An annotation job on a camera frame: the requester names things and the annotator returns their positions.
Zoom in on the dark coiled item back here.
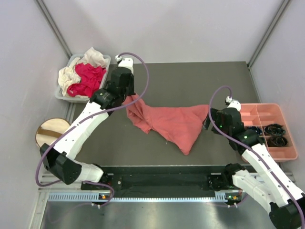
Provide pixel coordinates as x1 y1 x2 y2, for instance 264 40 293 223
264 124 286 136

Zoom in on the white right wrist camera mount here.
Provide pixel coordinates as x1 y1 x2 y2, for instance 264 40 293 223
225 96 241 112

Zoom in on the slotted cable duct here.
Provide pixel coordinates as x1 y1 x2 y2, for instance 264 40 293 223
48 192 241 203

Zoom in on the dark coiled item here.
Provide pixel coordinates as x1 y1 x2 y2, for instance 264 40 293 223
264 124 286 136
267 136 288 147

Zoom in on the dark coiled item front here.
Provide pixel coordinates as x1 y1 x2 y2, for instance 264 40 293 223
267 136 288 147

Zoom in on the cream t-shirt in bin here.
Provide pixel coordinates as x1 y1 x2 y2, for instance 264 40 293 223
58 47 108 100

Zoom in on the salmon pink t-shirt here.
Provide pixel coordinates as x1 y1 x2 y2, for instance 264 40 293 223
123 94 209 155

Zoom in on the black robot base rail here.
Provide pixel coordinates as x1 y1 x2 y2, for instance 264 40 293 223
102 165 246 198

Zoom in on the round cream fabric basket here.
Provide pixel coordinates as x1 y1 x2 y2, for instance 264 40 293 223
35 118 71 148

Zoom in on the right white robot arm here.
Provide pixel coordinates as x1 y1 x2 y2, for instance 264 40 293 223
203 107 305 229

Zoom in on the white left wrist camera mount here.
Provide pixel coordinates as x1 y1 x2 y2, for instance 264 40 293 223
115 55 134 73

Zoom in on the pink divided organizer tray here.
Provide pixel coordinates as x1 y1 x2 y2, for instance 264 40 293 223
240 104 298 162

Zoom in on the magenta t-shirt in bin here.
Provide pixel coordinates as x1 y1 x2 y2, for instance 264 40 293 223
67 63 107 98

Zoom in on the blue patterned coiled item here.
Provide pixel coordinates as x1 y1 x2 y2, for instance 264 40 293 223
246 126 263 135

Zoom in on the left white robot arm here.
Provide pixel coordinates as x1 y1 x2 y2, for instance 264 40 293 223
40 67 135 189

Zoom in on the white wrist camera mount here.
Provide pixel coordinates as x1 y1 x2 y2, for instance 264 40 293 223
115 55 134 73
225 96 241 112

